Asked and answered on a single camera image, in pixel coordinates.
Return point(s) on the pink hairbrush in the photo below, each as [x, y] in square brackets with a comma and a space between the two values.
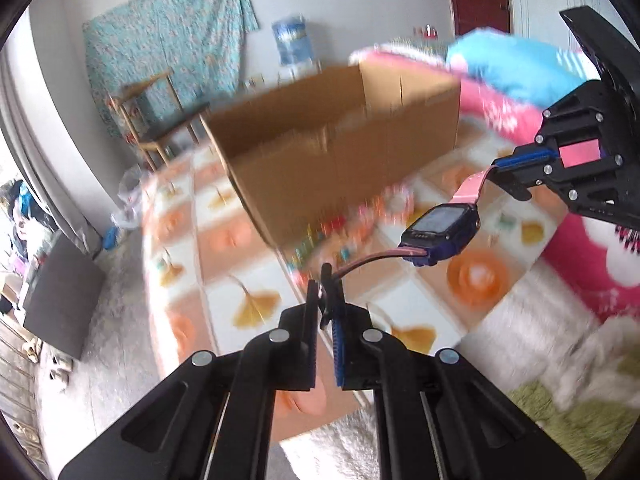
[627, 237]

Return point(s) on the dark grey cabinet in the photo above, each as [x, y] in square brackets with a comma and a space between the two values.
[60, 300]

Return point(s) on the blue slipper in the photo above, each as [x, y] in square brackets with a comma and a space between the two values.
[110, 239]

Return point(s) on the grey curtain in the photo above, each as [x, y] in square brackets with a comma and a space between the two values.
[50, 160]

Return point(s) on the teal floral wall cloth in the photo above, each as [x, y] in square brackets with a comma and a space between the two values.
[165, 35]

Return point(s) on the pile of clothes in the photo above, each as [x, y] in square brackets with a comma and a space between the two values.
[22, 220]

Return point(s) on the green fluffy blanket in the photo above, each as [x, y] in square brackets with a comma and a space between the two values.
[575, 435]

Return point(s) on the white sneaker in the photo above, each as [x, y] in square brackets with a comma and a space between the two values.
[60, 367]
[59, 384]

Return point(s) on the light blue pillow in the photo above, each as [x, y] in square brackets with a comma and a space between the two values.
[520, 65]

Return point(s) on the pink floral blanket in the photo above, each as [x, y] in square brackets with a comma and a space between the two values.
[495, 105]

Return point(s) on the cardboard box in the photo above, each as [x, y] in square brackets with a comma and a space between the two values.
[310, 170]

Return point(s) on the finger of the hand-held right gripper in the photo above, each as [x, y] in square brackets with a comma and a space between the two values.
[525, 156]
[520, 177]

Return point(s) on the metal window railing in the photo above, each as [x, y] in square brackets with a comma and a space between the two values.
[20, 375]

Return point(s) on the wooden chair with dark seat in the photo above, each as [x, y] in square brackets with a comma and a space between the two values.
[165, 130]

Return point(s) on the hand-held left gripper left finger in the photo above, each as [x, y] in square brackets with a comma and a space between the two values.
[313, 340]

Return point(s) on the white fluffy blanket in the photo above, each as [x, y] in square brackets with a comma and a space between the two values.
[520, 320]

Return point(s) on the white plastic bag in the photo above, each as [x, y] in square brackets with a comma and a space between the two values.
[127, 200]

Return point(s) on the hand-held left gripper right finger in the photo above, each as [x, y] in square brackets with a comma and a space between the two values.
[339, 350]

